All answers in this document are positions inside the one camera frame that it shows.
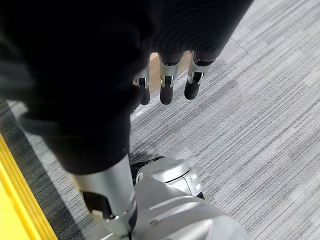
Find yellow metal shelf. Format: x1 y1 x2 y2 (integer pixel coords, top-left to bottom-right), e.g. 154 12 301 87
0 132 56 240

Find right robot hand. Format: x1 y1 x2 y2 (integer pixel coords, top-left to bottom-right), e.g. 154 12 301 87
0 0 254 238

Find cardboard box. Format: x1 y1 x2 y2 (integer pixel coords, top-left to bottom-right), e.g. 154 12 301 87
148 51 194 91

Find silver robot leg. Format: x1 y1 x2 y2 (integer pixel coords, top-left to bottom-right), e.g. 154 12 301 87
84 156 248 240

